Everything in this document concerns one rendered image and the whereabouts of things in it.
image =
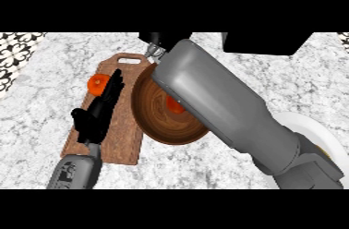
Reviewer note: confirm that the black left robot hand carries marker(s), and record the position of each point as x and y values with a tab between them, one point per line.
98	115

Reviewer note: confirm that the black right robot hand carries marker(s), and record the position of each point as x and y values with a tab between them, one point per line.
161	37

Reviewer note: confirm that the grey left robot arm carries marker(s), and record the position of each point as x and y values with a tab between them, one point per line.
72	172

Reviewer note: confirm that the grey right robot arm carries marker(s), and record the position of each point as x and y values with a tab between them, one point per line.
222	106

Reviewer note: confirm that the brown wooden bowl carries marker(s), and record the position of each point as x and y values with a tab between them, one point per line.
158	118

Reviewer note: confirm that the white plate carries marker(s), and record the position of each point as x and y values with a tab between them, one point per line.
318	131

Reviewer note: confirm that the brown wooden cutting board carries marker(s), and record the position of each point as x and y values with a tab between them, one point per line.
120	137

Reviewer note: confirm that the black appliance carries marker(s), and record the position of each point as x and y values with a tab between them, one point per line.
268	43

